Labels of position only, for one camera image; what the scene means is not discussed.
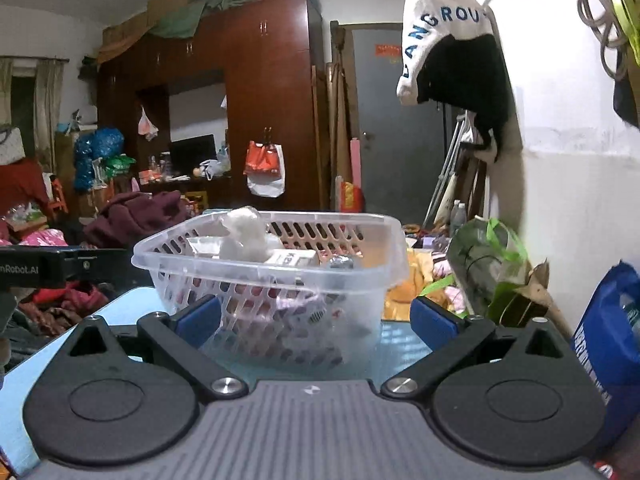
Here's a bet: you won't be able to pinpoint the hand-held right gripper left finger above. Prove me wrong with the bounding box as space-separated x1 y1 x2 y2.
65 295 249 401

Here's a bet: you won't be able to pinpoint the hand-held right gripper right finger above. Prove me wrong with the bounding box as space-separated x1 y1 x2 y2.
380 295 571 401

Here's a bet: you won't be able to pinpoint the clear plastic basket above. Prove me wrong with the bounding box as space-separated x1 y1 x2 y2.
131 210 410 380

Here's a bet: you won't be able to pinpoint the pink floral blanket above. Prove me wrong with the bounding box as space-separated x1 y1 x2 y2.
19 229 70 248

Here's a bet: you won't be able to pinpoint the orange yellow cloth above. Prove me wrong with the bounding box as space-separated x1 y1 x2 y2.
384 249 442 322

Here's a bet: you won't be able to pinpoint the green and clear bag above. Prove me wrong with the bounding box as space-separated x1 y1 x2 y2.
446 217 532 327

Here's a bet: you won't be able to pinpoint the dark red clothes pile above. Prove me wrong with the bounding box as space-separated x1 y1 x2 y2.
82 190 195 249

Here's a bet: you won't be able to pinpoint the clear plastic bottle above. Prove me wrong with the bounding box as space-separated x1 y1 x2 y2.
449 201 469 237

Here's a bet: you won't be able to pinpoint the small white box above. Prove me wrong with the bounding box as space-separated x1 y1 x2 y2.
264 249 319 269

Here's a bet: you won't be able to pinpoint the blue crinkled plastic sacks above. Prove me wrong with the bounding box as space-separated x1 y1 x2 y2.
73 127 125 192

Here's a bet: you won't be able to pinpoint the red packet by door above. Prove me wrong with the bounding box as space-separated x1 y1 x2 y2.
340 176 366 214

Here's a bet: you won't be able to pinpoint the metal crutches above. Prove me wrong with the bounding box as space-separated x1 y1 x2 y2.
422 111 477 232

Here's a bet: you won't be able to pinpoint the patterned curtain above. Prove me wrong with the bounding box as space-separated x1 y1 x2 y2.
0 57 67 172

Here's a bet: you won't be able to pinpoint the black monitor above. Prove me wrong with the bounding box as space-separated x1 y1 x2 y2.
168 133 217 177

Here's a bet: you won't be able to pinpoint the orange and white plastic bag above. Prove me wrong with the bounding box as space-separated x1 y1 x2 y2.
243 140 286 197

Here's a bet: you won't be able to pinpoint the small red and white bag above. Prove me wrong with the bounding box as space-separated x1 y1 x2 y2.
137 105 160 141

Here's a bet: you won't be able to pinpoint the blue cloth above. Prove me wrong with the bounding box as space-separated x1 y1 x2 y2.
569 259 640 463

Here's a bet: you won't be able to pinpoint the grey door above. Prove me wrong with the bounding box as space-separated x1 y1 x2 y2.
350 27 448 226

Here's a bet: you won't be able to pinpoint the leaning wooden planks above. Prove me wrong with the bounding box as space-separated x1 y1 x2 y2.
325 20 354 211

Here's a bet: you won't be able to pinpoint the brown wooden wardrobe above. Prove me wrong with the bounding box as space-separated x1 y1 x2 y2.
95 0 327 211

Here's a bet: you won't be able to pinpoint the black hanging garment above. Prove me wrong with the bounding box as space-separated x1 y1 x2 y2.
416 34 513 163

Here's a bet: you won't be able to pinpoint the green cloth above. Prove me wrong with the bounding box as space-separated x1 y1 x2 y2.
149 0 262 39

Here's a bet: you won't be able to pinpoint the white lettered cap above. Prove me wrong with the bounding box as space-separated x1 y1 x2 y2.
396 0 497 107

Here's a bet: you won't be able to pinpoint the coiled grey cable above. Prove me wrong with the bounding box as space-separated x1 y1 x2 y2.
576 0 632 82

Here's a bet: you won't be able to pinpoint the yellow-green strap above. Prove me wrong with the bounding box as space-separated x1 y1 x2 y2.
597 0 640 63

